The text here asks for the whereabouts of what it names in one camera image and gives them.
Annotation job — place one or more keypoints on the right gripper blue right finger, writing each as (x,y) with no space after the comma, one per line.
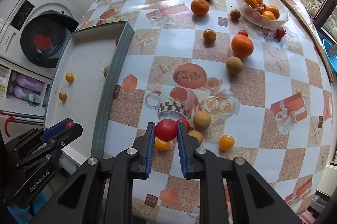
(181,138)

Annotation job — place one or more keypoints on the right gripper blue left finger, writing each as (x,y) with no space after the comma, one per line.
(148,148)

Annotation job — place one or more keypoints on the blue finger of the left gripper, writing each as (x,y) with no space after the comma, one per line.
(53,131)
(70,134)

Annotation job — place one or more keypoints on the red cherry tomato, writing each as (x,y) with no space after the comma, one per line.
(243,32)
(186,123)
(166,130)
(280,33)

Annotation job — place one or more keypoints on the yellow cherry tomato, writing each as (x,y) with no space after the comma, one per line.
(209,36)
(226,142)
(62,96)
(69,77)

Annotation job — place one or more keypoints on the brown longan near tray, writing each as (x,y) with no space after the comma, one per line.
(201,120)

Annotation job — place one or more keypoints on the purple detergent bottle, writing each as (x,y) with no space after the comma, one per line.
(27,82)

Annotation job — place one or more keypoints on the white tray box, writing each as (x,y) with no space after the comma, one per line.
(95,56)

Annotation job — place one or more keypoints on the checkered fruit tablecloth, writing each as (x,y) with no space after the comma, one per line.
(278,109)

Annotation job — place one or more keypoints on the brown longan fruit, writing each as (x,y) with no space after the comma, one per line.
(234,65)

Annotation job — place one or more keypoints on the washing machine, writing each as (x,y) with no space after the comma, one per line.
(34,33)

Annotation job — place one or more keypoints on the large mandarin orange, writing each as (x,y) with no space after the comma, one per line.
(242,46)

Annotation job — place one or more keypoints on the small mandarin orange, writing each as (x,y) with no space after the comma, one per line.
(199,7)

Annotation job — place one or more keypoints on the dark longan beside bowl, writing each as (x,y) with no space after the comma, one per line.
(235,14)

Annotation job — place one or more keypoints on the clear glass fruit bowl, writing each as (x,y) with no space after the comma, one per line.
(268,14)

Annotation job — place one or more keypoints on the blue plastic basin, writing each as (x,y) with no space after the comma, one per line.
(331,54)

